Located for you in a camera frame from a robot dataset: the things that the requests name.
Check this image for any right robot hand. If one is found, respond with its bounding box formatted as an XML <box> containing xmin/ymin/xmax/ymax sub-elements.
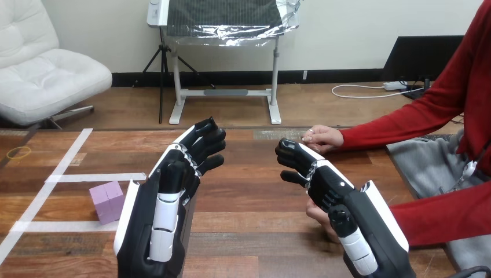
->
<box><xmin>274</xmin><ymin>138</ymin><xmax>417</xmax><ymax>278</ymax></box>

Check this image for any person's hand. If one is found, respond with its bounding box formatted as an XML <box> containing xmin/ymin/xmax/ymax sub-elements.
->
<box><xmin>301</xmin><ymin>125</ymin><xmax>345</xmax><ymax>155</ymax></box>
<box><xmin>305</xmin><ymin>198</ymin><xmax>340</xmax><ymax>243</ymax></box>

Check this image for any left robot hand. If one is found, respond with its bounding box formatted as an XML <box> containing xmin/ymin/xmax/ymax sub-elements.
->
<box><xmin>113</xmin><ymin>116</ymin><xmax>227</xmax><ymax>278</ymax></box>

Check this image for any person's forearm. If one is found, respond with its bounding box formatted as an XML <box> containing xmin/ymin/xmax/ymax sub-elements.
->
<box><xmin>339</xmin><ymin>81</ymin><xmax>468</xmax><ymax>152</ymax></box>
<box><xmin>390</xmin><ymin>180</ymin><xmax>491</xmax><ymax>247</ymax></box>

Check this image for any purple block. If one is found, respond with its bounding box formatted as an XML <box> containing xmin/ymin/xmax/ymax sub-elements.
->
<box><xmin>89</xmin><ymin>180</ymin><xmax>126</xmax><ymax>226</ymax></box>

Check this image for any person's body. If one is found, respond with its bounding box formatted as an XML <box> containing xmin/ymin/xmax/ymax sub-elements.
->
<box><xmin>385</xmin><ymin>0</ymin><xmax>491</xmax><ymax>274</ymax></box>

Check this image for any white power strip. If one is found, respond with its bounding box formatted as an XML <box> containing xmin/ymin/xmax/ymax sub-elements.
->
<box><xmin>383</xmin><ymin>81</ymin><xmax>409</xmax><ymax>92</ymax></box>

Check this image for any white desk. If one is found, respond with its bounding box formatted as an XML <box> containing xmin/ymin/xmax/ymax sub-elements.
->
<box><xmin>146</xmin><ymin>0</ymin><xmax>283</xmax><ymax>126</ymax></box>

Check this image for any dark screen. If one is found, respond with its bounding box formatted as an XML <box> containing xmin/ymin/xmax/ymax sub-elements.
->
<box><xmin>381</xmin><ymin>35</ymin><xmax>466</xmax><ymax>82</ymax></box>

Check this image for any foil sheet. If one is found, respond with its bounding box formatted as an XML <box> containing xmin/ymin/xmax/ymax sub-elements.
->
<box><xmin>164</xmin><ymin>0</ymin><xmax>302</xmax><ymax>48</ymax></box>

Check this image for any black tripod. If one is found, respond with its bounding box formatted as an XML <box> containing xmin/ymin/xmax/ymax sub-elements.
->
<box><xmin>132</xmin><ymin>27</ymin><xmax>216</xmax><ymax>125</ymax></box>

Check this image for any white cushioned chair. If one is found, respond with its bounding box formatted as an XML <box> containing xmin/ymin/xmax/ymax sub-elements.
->
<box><xmin>0</xmin><ymin>0</ymin><xmax>113</xmax><ymax>130</ymax></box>

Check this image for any white cable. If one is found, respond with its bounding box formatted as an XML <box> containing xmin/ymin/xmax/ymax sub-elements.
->
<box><xmin>331</xmin><ymin>83</ymin><xmax>425</xmax><ymax>100</ymax></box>

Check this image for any tangle of cables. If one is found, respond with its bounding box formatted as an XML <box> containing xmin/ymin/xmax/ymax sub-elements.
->
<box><xmin>398</xmin><ymin>75</ymin><xmax>436</xmax><ymax>101</ymax></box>

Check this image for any black cable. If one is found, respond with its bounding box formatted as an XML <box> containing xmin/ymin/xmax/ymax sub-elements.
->
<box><xmin>453</xmin><ymin>265</ymin><xmax>491</xmax><ymax>278</ymax></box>

